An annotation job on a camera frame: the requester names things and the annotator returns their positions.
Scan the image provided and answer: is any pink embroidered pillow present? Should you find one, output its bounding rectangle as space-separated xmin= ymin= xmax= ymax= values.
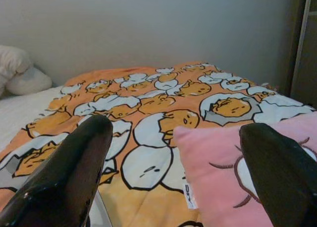
xmin=172 ymin=112 xmax=317 ymax=227

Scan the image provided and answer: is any white quilted mattress pad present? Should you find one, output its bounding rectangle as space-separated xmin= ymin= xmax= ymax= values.
xmin=0 ymin=85 xmax=66 ymax=155

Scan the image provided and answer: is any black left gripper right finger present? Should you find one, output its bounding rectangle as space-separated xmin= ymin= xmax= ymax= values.
xmin=239 ymin=123 xmax=317 ymax=227

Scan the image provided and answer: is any white plush toy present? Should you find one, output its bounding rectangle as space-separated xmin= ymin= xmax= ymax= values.
xmin=0 ymin=45 xmax=53 ymax=100

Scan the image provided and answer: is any orange egg print blanket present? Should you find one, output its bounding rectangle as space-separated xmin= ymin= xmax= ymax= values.
xmin=0 ymin=61 xmax=317 ymax=227

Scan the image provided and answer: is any dark wooden wardrobe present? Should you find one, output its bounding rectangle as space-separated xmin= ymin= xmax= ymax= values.
xmin=284 ymin=0 xmax=317 ymax=106

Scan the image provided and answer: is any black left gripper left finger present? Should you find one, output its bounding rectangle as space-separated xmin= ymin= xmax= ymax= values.
xmin=0 ymin=114 xmax=114 ymax=227

